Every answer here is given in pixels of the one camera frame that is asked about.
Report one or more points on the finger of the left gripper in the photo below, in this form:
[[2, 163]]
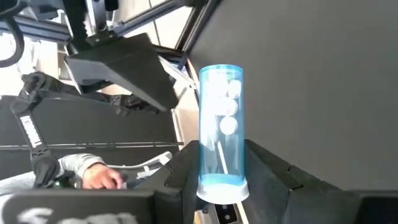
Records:
[[124, 68]]

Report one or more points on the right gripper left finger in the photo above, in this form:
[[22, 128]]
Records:
[[180, 199]]

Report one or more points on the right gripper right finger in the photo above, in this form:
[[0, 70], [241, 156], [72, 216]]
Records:
[[280, 199]]

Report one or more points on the blue medicine bottle white cap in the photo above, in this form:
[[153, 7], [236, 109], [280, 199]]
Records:
[[222, 140]]

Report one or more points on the person's forearm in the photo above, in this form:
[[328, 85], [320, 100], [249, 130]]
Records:
[[77, 161]]

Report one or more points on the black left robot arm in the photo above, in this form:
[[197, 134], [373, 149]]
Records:
[[28, 112]]

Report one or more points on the person's hand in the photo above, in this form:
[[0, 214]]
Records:
[[102, 177]]

